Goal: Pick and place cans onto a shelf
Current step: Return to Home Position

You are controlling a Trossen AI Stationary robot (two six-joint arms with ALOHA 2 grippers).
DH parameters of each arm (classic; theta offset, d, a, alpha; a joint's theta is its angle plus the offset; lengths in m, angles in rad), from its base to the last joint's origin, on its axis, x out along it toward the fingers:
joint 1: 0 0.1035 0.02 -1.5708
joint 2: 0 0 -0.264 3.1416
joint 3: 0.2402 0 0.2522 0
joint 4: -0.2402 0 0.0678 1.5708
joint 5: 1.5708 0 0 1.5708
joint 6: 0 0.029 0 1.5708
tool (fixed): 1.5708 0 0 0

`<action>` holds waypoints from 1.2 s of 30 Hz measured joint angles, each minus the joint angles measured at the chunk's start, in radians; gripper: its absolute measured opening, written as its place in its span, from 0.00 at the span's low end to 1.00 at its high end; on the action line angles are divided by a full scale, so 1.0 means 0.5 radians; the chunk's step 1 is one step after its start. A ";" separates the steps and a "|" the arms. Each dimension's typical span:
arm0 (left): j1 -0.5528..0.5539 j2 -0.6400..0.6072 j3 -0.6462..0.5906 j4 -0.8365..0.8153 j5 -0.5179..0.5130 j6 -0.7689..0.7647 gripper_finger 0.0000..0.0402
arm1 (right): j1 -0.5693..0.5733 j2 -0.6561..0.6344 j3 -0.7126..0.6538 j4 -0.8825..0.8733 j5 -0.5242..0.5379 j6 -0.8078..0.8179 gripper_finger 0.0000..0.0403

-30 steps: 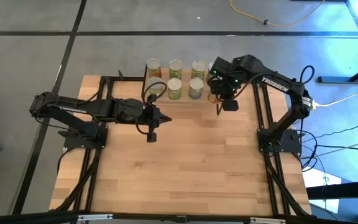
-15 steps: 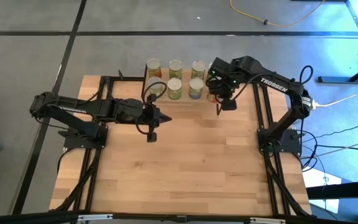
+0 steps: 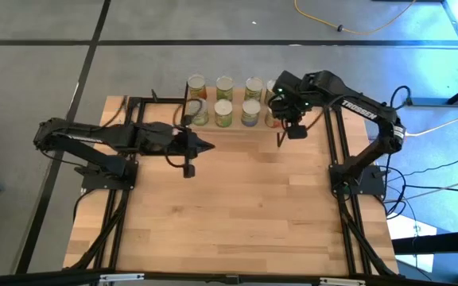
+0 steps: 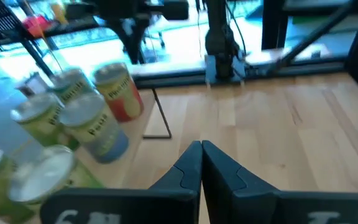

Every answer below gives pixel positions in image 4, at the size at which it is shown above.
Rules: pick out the red bin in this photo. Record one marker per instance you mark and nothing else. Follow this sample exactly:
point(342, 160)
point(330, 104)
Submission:
point(37, 26)

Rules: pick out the black diagonal frame brace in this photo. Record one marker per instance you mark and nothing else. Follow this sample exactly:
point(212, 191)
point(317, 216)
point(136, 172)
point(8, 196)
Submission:
point(315, 34)

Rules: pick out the yellow box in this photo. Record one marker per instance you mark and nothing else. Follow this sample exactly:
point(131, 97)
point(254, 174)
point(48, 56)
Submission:
point(58, 11)

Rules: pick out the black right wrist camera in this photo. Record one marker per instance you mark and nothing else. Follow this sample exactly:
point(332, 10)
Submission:
point(176, 9)

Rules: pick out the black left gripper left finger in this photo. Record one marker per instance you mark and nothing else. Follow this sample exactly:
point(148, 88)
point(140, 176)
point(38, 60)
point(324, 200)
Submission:
point(166, 205)

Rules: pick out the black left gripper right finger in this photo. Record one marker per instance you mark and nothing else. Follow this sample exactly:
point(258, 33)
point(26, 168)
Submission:
point(244, 205)

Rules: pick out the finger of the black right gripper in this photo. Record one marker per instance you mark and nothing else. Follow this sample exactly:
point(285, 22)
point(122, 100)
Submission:
point(137, 43)

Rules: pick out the green can orange fruit picture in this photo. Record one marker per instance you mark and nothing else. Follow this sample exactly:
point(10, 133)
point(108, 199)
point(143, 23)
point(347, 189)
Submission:
point(42, 174)

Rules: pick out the red yellow pineapple can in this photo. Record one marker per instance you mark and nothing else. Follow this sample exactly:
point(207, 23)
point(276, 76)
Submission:
point(121, 96)

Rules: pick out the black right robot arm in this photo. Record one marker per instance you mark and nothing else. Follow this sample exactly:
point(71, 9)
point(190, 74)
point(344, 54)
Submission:
point(221, 40)

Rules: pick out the light green pears can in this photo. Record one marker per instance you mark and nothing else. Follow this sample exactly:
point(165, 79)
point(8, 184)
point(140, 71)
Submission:
point(39, 119)

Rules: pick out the blue-bottomed peas can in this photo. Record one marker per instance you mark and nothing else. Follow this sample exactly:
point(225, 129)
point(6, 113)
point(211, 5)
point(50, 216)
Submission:
point(95, 130)

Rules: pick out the yellow carrots can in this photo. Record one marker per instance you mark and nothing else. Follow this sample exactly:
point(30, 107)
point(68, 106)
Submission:
point(73, 84)

